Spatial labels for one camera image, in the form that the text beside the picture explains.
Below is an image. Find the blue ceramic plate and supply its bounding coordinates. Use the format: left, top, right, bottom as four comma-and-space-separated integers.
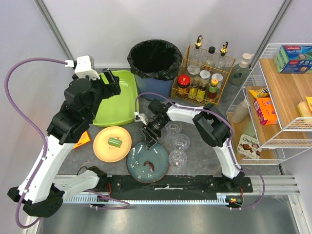
126, 142, 169, 184

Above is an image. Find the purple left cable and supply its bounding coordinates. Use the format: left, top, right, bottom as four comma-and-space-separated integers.
4, 58, 131, 229

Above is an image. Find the orange purple box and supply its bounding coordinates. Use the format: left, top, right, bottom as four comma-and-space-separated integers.
253, 97, 278, 125

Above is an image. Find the green red sauce bottle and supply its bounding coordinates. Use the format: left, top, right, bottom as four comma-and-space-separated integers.
207, 78, 218, 101

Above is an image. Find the beige plate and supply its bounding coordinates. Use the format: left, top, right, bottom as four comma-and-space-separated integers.
93, 126, 132, 163

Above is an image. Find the cream pump soap bottle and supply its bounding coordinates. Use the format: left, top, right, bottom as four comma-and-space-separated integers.
228, 53, 254, 85

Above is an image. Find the white wire shelf rack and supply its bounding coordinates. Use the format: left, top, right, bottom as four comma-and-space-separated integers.
227, 43, 312, 165

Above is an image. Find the green layered cake slice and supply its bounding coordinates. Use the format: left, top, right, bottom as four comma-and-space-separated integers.
107, 137, 122, 148

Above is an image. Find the black cap glass bottle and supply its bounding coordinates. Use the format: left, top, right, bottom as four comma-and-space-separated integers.
205, 46, 215, 71

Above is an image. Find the red sausage piece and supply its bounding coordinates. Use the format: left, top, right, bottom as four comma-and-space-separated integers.
143, 161, 155, 172

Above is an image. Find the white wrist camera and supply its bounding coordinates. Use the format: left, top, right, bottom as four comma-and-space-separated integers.
134, 111, 149, 125
65, 55, 100, 80

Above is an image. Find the silver lid spice jar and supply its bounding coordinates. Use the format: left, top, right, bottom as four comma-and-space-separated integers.
187, 65, 201, 78

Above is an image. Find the black mounting base plate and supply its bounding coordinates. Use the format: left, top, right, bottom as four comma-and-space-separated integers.
94, 175, 253, 194

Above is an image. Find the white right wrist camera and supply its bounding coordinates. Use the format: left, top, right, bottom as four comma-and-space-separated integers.
134, 111, 149, 125

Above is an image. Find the green plastic basin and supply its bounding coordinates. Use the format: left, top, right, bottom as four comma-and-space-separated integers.
93, 70, 138, 127

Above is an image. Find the chocolate cookie box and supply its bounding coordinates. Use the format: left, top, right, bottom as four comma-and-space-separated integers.
237, 134, 261, 159

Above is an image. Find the blue trash bin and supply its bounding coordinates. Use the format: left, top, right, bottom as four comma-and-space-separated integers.
135, 75, 174, 98

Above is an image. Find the black trash bag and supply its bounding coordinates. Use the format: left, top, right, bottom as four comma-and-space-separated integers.
127, 39, 183, 81

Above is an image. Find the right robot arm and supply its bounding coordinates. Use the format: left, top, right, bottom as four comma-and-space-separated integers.
135, 99, 245, 189

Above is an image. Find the small brown bottle tan cap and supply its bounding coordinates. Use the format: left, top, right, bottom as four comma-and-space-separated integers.
188, 77, 200, 99

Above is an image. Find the blue label silver lid jar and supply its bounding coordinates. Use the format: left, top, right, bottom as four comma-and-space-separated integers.
211, 73, 224, 90

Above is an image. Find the yellow wire basket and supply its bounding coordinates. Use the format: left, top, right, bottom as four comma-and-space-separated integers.
171, 45, 235, 106

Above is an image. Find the yellow snack bag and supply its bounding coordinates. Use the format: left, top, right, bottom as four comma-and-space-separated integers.
248, 87, 270, 98

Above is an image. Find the clear glass cup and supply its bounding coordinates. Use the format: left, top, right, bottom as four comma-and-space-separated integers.
165, 121, 182, 138
169, 150, 187, 169
172, 134, 190, 152

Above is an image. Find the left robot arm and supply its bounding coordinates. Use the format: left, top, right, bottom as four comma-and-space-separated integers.
7, 69, 121, 218

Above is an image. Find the yellow sponge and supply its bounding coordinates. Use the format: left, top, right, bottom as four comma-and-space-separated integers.
297, 97, 312, 118

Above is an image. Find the red lid sauce jar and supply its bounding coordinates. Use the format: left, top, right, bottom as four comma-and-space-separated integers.
177, 75, 191, 95

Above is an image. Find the glass oil bottle gold spout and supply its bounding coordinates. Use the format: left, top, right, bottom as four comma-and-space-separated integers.
215, 41, 229, 70

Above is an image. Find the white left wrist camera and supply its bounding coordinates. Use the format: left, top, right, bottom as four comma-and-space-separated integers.
65, 55, 100, 80

